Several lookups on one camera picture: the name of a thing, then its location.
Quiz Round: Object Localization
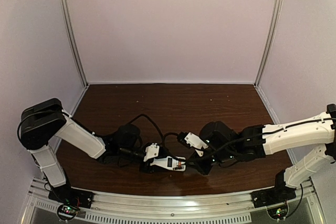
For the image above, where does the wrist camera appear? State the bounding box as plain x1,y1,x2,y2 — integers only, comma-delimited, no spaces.
143,143,168,162
177,132,208,157

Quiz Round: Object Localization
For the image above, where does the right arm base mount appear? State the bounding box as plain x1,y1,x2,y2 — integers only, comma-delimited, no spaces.
251,187,296,221

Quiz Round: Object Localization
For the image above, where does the right aluminium frame post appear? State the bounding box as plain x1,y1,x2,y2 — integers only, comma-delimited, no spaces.
254,0,284,88

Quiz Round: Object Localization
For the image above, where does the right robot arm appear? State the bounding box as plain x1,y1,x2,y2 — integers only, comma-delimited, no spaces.
183,104,335,190

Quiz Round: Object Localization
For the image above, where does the right camera cable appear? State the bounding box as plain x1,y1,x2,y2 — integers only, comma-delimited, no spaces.
161,132,245,163

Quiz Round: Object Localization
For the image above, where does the white red remote control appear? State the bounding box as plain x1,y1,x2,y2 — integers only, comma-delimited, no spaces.
152,156,185,172

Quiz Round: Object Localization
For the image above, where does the camera cable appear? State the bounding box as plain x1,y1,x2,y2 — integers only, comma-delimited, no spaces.
125,113,165,145
161,132,245,163

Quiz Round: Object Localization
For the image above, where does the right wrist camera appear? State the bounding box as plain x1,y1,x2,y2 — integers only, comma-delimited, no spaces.
177,132,208,157

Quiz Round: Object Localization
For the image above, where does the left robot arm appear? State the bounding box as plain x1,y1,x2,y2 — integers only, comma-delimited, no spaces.
17,98,172,190

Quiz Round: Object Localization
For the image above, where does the left aluminium frame post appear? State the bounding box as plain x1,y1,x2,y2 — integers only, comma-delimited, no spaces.
60,0,88,88

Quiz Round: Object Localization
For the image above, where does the left camera cable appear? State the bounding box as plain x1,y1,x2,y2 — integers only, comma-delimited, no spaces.
125,113,165,145

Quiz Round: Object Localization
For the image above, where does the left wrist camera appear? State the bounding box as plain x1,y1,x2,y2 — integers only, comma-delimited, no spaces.
143,143,168,162

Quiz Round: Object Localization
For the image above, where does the front aluminium rail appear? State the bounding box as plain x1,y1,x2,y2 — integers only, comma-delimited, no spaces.
18,178,326,223

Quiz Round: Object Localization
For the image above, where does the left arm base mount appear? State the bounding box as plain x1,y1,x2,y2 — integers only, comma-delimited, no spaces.
48,188,94,222

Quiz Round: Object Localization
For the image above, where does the aluminium frame post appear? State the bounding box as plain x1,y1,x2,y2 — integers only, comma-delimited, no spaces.
254,0,284,88
60,0,88,88

